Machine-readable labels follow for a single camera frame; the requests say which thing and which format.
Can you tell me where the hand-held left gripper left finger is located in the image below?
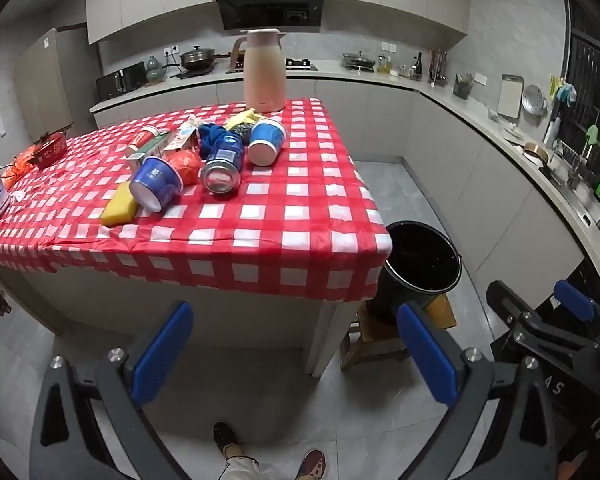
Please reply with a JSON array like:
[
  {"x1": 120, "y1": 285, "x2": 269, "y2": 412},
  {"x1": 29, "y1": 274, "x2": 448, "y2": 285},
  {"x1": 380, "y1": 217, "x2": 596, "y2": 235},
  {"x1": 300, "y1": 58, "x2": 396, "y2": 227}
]
[{"x1": 28, "y1": 301, "x2": 196, "y2": 480}]

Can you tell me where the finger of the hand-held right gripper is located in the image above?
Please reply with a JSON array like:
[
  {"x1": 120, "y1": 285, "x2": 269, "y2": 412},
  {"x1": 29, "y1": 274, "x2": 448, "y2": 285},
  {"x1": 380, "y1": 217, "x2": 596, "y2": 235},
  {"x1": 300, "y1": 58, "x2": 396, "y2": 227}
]
[
  {"x1": 554, "y1": 280, "x2": 600, "y2": 341},
  {"x1": 486, "y1": 281, "x2": 598, "y2": 361}
]

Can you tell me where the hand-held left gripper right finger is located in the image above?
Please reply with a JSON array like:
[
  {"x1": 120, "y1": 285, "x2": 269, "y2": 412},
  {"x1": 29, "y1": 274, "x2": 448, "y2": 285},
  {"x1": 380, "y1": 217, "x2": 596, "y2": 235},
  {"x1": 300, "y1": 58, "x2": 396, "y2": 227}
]
[{"x1": 396, "y1": 302, "x2": 566, "y2": 480}]

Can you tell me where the black bucket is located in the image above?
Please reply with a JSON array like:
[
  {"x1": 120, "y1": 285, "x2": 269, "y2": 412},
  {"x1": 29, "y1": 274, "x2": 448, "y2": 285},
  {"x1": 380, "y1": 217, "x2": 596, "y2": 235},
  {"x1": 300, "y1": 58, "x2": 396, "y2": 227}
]
[{"x1": 378, "y1": 221, "x2": 463, "y2": 326}]

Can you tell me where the yellow sponge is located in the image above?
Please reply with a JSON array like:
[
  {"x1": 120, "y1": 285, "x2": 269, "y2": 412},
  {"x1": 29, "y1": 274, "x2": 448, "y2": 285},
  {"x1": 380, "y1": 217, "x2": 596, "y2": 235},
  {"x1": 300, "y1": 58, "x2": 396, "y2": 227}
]
[{"x1": 99, "y1": 180, "x2": 138, "y2": 227}]

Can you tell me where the blue paper cup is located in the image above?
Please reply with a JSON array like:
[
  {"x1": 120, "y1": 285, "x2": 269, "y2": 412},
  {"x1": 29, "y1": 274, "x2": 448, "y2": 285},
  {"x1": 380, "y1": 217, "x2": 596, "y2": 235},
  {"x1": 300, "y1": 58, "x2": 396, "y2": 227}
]
[
  {"x1": 129, "y1": 156, "x2": 183, "y2": 212},
  {"x1": 248, "y1": 119, "x2": 287, "y2": 166}
]

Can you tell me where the orange plastic bag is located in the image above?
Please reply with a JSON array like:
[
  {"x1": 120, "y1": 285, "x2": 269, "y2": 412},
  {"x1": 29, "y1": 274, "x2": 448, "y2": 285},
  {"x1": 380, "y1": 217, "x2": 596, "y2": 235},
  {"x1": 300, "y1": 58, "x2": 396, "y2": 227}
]
[{"x1": 167, "y1": 150, "x2": 202, "y2": 184}]

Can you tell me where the green carton box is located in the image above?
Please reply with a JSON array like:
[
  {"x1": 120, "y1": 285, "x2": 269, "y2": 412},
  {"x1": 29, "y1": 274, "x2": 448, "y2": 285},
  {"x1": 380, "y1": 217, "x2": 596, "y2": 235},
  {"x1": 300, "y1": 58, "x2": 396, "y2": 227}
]
[{"x1": 125, "y1": 135, "x2": 173, "y2": 171}]

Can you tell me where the metal can blue label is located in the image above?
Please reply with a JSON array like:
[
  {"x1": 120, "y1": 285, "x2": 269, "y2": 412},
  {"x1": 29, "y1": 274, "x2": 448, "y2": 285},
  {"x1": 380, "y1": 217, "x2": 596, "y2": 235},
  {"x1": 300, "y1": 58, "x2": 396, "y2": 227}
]
[{"x1": 200, "y1": 132, "x2": 244, "y2": 194}]

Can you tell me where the white red carton box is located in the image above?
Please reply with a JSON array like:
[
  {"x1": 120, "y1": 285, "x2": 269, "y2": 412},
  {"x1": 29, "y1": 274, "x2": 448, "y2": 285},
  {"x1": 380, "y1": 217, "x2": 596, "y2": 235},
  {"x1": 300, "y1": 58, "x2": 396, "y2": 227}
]
[{"x1": 162, "y1": 129, "x2": 201, "y2": 153}]

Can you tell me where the white table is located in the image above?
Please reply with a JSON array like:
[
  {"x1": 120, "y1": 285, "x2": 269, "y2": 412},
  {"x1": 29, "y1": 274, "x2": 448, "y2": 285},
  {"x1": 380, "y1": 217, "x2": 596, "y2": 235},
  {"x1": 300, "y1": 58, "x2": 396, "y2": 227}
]
[{"x1": 0, "y1": 250, "x2": 361, "y2": 378}]

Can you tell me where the wooden stool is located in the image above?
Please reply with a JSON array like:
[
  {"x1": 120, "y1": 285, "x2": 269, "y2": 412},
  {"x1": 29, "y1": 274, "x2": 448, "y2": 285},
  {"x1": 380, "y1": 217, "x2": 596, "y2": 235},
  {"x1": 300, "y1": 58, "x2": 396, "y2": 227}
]
[{"x1": 340, "y1": 292, "x2": 457, "y2": 372}]

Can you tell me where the person's left shoe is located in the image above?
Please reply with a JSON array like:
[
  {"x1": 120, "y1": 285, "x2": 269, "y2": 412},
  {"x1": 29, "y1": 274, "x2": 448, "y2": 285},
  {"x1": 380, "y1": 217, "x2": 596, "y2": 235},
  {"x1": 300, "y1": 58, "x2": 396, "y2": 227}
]
[{"x1": 213, "y1": 421, "x2": 238, "y2": 458}]

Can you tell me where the person's shoe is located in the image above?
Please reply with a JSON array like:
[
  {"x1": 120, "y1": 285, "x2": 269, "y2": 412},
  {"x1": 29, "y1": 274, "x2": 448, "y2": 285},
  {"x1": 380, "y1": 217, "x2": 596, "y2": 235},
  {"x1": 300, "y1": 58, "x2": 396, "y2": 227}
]
[
  {"x1": 213, "y1": 421, "x2": 238, "y2": 458},
  {"x1": 296, "y1": 450, "x2": 327, "y2": 480}
]

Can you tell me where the metal faucet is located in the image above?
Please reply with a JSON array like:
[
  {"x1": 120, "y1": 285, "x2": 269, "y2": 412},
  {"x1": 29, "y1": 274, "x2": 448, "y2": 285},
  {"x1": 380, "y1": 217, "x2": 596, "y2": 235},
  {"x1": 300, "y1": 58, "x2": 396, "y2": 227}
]
[{"x1": 552, "y1": 140, "x2": 583, "y2": 191}]

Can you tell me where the person's trouser leg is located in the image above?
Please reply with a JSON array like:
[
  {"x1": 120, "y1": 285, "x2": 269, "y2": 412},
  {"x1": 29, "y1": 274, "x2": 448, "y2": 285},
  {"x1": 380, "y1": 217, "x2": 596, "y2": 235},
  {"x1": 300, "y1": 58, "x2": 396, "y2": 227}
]
[{"x1": 220, "y1": 452, "x2": 261, "y2": 480}]

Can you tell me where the person's right shoe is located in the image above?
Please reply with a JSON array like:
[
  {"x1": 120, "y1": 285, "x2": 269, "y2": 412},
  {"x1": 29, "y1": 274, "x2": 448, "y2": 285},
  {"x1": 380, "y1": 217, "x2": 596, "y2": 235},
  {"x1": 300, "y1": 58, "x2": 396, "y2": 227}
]
[{"x1": 296, "y1": 450, "x2": 327, "y2": 480}]

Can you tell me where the red checked tablecloth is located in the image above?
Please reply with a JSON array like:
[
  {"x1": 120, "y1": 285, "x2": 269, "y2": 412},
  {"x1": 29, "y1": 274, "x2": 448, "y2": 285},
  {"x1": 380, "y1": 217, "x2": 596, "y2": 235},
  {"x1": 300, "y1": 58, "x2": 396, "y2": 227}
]
[{"x1": 0, "y1": 97, "x2": 393, "y2": 303}]

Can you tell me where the metal colander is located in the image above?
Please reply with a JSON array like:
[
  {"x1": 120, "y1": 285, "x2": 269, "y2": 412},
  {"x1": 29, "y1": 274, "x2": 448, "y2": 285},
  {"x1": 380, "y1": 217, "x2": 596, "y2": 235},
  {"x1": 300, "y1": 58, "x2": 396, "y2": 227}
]
[{"x1": 522, "y1": 85, "x2": 548, "y2": 116}]

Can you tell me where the white cutting board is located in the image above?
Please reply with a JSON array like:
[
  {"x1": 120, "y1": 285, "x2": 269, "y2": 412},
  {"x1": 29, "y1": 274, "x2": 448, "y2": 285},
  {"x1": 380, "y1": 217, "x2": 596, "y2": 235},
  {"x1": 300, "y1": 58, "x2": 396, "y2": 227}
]
[{"x1": 496, "y1": 75, "x2": 524, "y2": 118}]

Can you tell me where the blue hanging cloth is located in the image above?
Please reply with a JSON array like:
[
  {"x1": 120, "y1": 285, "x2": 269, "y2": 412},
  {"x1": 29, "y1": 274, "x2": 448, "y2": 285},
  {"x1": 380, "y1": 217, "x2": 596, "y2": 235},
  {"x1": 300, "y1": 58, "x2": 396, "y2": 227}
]
[{"x1": 555, "y1": 82, "x2": 578, "y2": 108}]

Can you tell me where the dark knife holder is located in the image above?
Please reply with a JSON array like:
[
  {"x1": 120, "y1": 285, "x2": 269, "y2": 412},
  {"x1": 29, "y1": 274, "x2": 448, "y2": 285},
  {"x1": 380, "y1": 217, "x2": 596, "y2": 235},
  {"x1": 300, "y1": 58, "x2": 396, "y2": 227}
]
[{"x1": 452, "y1": 73, "x2": 476, "y2": 100}]

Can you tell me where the red gift box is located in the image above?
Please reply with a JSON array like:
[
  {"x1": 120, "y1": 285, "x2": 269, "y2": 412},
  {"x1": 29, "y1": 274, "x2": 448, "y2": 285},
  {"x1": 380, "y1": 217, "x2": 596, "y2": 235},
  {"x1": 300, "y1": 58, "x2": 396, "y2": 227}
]
[{"x1": 30, "y1": 132, "x2": 68, "y2": 170}]

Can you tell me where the orange net bag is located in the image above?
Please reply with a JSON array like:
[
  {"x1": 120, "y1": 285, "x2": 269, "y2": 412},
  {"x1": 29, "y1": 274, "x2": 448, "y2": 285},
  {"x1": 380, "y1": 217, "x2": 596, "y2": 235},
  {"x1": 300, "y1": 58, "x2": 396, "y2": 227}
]
[{"x1": 0, "y1": 147, "x2": 36, "y2": 191}]

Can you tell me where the steel wool scourer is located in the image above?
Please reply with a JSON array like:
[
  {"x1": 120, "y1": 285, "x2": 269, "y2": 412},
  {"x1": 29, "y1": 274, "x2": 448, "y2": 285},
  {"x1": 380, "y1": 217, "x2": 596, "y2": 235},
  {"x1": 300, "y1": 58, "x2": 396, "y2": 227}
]
[{"x1": 228, "y1": 121, "x2": 255, "y2": 147}]

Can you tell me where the utensil holder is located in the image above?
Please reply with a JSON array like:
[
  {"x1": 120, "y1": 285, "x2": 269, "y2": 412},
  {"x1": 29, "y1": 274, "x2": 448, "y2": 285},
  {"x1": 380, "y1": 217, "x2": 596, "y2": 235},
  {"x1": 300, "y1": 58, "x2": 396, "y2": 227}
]
[{"x1": 427, "y1": 50, "x2": 449, "y2": 86}]

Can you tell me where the barred window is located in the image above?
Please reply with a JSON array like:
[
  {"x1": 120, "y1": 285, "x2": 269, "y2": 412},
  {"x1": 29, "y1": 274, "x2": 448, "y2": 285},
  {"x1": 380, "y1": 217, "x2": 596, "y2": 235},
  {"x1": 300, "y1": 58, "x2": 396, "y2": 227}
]
[{"x1": 562, "y1": 0, "x2": 600, "y2": 146}]

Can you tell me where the yellow cloth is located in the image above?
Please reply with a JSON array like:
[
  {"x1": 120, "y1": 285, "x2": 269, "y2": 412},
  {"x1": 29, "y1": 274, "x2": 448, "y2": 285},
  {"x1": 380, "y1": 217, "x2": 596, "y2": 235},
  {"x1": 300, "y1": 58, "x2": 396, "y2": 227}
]
[{"x1": 224, "y1": 108, "x2": 266, "y2": 131}]

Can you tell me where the black microwave oven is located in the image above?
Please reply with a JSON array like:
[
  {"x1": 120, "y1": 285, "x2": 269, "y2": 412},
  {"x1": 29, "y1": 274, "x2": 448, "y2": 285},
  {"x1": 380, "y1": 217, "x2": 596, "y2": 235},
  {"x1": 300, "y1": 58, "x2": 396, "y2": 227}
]
[{"x1": 96, "y1": 61, "x2": 147, "y2": 102}]

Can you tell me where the metal pan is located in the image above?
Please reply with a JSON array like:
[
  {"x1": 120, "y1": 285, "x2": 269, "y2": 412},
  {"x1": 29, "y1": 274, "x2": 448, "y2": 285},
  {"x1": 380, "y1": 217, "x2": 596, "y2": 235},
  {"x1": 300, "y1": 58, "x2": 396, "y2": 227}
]
[{"x1": 341, "y1": 51, "x2": 377, "y2": 72}]

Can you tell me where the beige refrigerator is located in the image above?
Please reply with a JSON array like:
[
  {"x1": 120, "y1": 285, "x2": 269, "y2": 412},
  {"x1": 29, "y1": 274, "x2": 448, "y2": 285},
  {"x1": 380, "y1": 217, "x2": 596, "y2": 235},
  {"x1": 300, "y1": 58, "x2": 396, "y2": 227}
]
[{"x1": 14, "y1": 28, "x2": 76, "y2": 143}]

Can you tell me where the pink thermos jug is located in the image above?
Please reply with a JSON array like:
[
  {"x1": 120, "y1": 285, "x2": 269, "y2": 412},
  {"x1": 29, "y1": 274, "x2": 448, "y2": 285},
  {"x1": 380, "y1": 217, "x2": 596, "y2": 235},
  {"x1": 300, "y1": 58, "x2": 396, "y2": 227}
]
[{"x1": 230, "y1": 28, "x2": 288, "y2": 113}]

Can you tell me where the wok with lid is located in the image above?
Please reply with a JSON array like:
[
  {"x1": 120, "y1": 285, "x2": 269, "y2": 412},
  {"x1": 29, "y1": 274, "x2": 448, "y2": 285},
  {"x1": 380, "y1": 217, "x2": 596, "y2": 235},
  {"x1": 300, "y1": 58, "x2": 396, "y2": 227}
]
[{"x1": 180, "y1": 45, "x2": 231, "y2": 72}]

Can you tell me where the gas stove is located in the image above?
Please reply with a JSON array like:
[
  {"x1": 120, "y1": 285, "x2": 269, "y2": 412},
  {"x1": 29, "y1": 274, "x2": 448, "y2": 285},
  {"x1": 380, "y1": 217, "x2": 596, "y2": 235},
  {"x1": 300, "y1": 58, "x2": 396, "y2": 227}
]
[{"x1": 227, "y1": 57, "x2": 318, "y2": 73}]

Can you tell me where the black range hood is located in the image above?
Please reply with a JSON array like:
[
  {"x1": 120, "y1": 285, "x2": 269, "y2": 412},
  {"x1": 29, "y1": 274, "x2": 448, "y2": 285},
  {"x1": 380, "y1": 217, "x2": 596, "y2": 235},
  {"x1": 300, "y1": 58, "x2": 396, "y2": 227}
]
[{"x1": 212, "y1": 0, "x2": 329, "y2": 31}]

